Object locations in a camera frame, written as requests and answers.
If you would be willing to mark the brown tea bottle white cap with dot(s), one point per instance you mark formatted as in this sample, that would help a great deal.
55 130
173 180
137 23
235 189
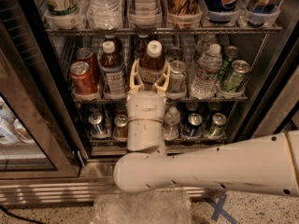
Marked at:
151 63

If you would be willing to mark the front silver soda can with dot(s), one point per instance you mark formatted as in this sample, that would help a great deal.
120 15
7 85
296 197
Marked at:
177 81

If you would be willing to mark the large clear water bottle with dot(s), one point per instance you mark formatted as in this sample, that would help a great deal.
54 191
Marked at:
104 14

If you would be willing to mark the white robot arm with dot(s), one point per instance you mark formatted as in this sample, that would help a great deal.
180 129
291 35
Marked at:
266 165

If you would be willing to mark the rear red soda can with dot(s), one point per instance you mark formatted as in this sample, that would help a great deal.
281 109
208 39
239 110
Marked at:
87 55

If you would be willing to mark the rear silver soda can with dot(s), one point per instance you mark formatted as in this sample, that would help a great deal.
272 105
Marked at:
174 54

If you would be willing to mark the rear clear water bottle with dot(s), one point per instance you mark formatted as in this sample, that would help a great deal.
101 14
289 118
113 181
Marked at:
203 44

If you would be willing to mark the silver soda can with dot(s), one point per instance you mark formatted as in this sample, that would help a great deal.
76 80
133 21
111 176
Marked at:
177 81
174 54

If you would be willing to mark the rear brown tea bottle left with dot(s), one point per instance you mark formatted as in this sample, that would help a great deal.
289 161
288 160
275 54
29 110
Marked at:
116 41

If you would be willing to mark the green can bottom shelf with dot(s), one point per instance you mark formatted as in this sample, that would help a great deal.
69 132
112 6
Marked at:
216 125

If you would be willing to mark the front red soda can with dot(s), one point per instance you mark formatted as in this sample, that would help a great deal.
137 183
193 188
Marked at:
82 76

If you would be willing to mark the front green soda can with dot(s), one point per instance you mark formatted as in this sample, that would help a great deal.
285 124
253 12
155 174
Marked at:
236 76

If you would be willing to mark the blue can bottom shelf left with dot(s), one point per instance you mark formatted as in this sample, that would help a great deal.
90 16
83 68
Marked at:
97 121

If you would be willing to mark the rear brown tea bottle right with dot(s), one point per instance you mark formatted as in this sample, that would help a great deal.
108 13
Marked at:
141 44

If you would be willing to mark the clear plastic bag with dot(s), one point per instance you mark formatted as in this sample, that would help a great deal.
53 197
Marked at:
151 207

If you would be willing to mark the blue pepsi can bottom shelf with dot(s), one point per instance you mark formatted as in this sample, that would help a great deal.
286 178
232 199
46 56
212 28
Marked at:
192 125

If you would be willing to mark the stainless fridge base grille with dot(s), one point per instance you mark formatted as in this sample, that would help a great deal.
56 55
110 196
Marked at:
96 178

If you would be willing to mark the fridge glass door left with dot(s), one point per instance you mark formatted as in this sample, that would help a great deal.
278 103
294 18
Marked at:
49 156

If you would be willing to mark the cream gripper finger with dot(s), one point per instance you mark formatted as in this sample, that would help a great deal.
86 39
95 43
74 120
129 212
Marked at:
161 85
135 82

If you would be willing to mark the green soda can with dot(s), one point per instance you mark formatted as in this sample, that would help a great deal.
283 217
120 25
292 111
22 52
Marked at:
230 54
236 76

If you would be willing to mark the red soda can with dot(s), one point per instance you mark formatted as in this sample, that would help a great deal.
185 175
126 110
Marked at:
82 76
87 55

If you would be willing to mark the small water bottle bottom shelf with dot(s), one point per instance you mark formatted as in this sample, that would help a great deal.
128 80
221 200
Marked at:
171 123

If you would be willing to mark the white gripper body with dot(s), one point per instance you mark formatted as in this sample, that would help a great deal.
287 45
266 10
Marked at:
146 105

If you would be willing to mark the rear green soda can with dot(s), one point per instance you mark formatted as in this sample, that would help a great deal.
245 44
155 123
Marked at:
230 54

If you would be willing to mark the gold can bottom shelf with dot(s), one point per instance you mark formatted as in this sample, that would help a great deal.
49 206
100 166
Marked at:
120 126

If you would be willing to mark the blue tape cross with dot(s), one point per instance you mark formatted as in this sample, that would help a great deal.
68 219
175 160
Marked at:
218 209

